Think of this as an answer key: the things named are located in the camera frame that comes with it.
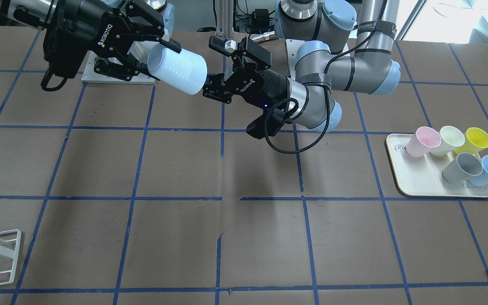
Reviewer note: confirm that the silver aluminium frame post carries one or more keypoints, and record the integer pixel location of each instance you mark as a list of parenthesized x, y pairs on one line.
[(224, 10)]

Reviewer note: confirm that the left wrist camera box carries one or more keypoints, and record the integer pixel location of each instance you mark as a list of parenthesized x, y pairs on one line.
[(272, 125)]

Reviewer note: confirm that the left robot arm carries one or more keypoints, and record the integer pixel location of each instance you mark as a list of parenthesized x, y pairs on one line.
[(342, 50)]

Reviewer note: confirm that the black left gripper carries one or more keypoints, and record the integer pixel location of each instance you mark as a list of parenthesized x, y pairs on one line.
[(265, 87)]

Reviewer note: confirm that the cream plastic tray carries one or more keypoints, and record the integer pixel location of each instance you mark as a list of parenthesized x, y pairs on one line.
[(422, 177)]

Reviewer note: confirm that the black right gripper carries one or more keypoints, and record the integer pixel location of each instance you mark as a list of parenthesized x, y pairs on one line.
[(92, 31)]

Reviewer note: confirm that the light blue plastic cup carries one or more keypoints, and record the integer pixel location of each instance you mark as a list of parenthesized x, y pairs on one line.
[(186, 71)]

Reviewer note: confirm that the grey plastic cup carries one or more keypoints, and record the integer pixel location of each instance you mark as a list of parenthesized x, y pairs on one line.
[(462, 168)]

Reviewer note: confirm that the yellow plastic cup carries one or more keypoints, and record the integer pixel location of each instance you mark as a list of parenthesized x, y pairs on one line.
[(476, 140)]

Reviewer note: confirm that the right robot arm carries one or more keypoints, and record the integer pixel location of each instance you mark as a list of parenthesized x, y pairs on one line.
[(39, 13)]

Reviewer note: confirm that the pink plastic cup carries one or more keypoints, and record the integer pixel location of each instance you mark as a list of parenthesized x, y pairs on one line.
[(424, 140)]

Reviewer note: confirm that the cream white plastic cup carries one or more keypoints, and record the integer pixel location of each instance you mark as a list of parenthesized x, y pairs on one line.
[(451, 139)]

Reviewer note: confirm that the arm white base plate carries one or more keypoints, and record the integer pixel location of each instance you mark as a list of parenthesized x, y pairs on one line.
[(340, 74), (111, 71)]

